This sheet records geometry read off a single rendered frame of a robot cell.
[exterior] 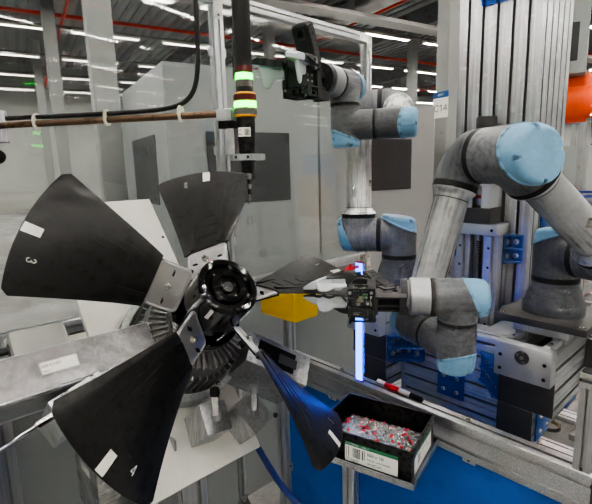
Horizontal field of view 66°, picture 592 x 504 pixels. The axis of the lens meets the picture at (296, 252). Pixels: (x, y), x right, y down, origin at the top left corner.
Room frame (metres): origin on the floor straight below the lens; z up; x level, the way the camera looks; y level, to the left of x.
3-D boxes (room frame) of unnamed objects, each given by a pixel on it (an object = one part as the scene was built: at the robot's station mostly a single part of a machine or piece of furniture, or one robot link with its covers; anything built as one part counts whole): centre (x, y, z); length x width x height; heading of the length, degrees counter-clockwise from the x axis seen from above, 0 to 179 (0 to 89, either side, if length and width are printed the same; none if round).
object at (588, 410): (0.78, -0.53, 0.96); 0.03 x 0.03 x 0.20; 43
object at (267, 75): (1.04, 0.05, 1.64); 0.09 x 0.03 x 0.06; 121
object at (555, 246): (1.17, -0.69, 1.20); 0.13 x 0.12 x 0.14; 24
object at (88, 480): (1.01, 0.48, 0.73); 0.15 x 0.09 x 0.22; 43
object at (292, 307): (1.38, 0.03, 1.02); 0.16 x 0.10 x 0.11; 43
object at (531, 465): (1.09, -0.24, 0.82); 0.90 x 0.04 x 0.08; 43
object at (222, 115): (0.92, 0.10, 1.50); 0.09 x 0.07 x 0.10; 78
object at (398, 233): (1.55, -0.35, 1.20); 0.13 x 0.12 x 0.14; 76
